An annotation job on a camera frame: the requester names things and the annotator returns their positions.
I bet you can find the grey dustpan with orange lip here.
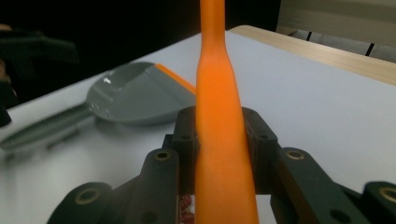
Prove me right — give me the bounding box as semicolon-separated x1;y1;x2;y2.
0;61;198;154

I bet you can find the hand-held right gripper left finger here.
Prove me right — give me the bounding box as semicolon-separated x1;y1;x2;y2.
163;106;201;196

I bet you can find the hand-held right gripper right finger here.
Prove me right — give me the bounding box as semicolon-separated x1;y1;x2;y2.
241;106;280;195

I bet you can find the white table mat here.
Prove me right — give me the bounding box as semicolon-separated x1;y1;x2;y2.
0;24;396;224

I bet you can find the orange brush with grey bristles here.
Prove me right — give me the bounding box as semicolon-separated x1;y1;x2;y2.
193;0;260;224

